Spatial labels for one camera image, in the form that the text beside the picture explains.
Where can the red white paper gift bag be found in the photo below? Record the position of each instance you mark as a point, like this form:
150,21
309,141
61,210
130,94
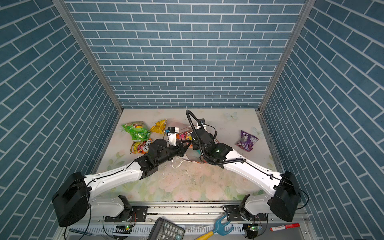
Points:
190,156

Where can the black calculator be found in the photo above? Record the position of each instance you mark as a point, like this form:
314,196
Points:
165,230

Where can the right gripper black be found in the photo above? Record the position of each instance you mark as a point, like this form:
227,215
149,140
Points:
194,143

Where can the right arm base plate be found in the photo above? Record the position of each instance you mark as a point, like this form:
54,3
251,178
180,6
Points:
238,213

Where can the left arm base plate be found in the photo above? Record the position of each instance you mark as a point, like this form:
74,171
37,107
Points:
132,214

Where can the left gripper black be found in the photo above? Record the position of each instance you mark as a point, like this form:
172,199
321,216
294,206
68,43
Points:
181,150

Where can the yellow snack packet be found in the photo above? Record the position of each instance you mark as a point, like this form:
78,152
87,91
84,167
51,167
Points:
159,127

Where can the red white marker pen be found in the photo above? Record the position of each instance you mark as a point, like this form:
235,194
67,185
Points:
284,227

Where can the purple snack packet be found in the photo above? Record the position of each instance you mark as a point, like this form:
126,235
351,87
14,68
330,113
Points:
247,141

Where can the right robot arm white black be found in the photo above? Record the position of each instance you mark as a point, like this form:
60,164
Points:
282,190

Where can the orange colourful snack packet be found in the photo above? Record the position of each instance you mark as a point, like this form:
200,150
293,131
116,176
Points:
140,147

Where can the teal pink snack packet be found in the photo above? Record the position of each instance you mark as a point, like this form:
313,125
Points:
185,136

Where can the aluminium front rail frame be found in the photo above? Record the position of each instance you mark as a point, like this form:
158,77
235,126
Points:
196,218

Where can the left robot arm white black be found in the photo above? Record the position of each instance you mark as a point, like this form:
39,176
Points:
78,195

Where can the blue yellow clamp tool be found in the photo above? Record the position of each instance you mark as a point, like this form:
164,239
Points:
219,228

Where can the green snack packet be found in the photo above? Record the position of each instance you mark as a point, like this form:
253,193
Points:
137,130

